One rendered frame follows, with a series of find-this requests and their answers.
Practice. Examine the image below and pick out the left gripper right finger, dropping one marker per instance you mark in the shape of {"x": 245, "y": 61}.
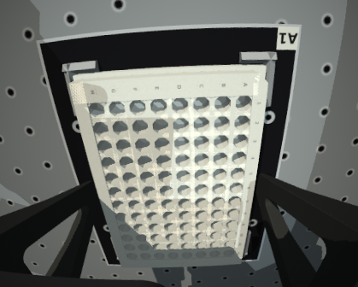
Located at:
{"x": 335, "y": 222}

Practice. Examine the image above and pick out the white well plate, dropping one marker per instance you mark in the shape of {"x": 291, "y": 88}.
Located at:
{"x": 213, "y": 229}

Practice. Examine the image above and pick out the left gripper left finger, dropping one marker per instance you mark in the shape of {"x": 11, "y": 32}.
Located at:
{"x": 20, "y": 229}

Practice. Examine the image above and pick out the grey perforated breadboard plate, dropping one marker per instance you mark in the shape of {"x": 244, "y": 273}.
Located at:
{"x": 321, "y": 147}

